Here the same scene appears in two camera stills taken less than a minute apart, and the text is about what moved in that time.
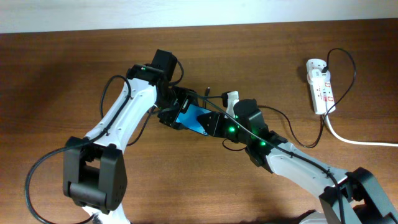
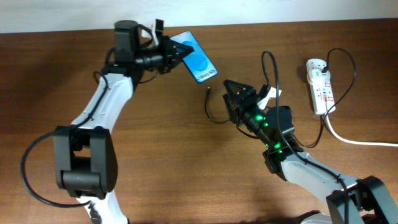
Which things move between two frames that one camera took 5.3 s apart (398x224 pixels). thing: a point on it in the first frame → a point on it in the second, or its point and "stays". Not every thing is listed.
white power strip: (321, 93) stays
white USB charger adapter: (316, 76) stays
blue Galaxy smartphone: (187, 117) → (197, 61)
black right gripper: (214, 126) → (250, 93)
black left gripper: (169, 117) → (171, 48)
